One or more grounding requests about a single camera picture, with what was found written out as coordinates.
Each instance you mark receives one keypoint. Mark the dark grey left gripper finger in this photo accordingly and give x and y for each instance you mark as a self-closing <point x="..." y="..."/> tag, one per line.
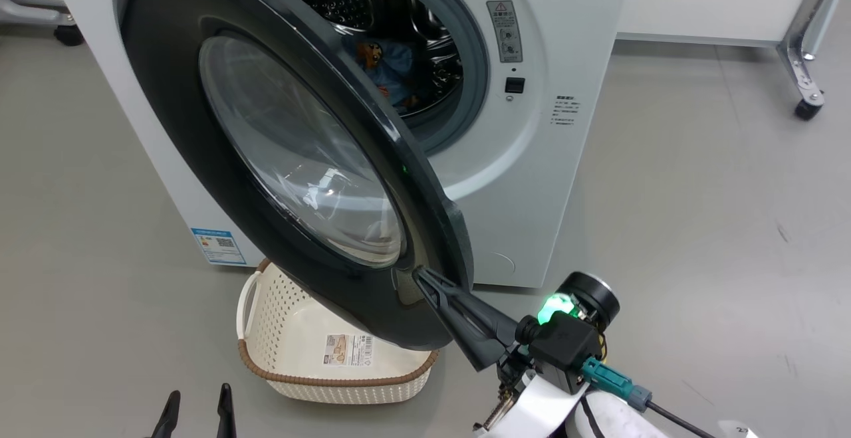
<point x="167" y="421"/>
<point x="226" y="418"/>

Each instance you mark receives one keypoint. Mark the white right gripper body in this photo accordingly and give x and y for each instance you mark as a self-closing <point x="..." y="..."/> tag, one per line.
<point x="538" y="405"/>

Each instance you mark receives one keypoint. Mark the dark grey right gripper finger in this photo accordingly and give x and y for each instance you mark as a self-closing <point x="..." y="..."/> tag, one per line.
<point x="475" y="328"/>

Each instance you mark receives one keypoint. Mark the blue cartoon print pyjama top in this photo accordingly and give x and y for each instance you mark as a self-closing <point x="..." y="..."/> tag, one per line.
<point x="395" y="69"/>

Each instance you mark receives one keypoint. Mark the black round washing machine door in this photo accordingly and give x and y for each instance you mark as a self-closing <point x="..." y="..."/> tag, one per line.
<point x="173" y="92"/>

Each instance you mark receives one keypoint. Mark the white perforated laundry basket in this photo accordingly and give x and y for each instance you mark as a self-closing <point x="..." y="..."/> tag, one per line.
<point x="286" y="318"/>

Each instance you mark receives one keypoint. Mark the white washing machine body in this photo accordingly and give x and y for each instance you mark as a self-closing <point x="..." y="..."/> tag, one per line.
<point x="572" y="179"/>

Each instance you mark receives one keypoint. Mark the black door latch socket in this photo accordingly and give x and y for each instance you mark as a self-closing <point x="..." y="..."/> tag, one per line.
<point x="514" y="86"/>

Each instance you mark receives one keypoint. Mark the grey rubber door gasket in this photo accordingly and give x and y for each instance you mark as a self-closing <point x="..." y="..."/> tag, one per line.
<point x="475" y="79"/>

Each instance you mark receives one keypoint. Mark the blue energy label sticker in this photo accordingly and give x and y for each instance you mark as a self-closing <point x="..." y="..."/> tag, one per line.
<point x="219" y="246"/>

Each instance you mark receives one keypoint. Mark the small printed text label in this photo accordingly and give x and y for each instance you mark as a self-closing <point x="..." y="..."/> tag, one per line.
<point x="565" y="111"/>

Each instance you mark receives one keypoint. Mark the grey warning sticker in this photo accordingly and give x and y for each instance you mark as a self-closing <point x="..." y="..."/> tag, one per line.
<point x="505" y="32"/>

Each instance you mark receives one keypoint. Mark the metal leg with caster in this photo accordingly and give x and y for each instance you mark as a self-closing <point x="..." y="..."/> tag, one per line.
<point x="798" y="59"/>

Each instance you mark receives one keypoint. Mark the grey leg with caster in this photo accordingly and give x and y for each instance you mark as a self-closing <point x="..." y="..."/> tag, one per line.
<point x="33" y="12"/>

